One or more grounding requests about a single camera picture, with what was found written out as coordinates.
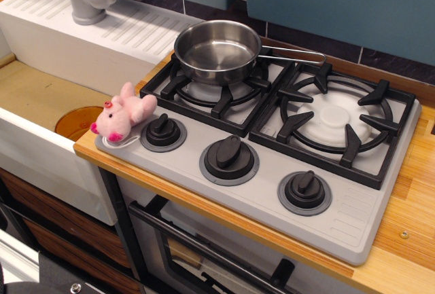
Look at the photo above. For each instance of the oven door with window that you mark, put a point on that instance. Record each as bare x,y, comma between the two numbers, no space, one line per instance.
200,274

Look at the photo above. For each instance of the black middle stove knob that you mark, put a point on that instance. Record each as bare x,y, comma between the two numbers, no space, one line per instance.
229,162

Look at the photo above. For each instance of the black burner grate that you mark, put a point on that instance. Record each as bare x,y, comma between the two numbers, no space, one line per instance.
234,108
393,115

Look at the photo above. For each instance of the black oven door handle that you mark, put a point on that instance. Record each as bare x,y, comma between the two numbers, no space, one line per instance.
150,214

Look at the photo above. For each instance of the grey toy stove top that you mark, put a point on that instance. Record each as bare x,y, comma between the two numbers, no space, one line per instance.
346,230

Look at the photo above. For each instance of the black left burner grate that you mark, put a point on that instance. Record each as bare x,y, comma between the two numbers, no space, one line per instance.
234,108

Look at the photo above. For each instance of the stainless steel pan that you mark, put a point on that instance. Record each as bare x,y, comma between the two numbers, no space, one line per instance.
224,52

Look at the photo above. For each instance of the black right stove knob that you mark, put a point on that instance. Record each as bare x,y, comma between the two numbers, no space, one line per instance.
304,193

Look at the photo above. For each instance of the black right burner grate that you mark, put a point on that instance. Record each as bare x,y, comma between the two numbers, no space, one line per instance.
393,115

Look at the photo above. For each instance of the black stove knob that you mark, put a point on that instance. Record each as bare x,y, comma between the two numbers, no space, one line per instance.
304,193
163,134
229,162

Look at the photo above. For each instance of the white right burner cap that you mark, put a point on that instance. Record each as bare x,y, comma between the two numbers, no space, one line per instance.
331,113

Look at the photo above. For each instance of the black left stove knob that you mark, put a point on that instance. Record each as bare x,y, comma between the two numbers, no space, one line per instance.
163,134

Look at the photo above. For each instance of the white toy sink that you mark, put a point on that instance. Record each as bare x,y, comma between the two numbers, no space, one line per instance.
51,66

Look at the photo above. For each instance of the pink stuffed pig toy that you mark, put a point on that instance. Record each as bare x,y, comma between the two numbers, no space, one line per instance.
122,113

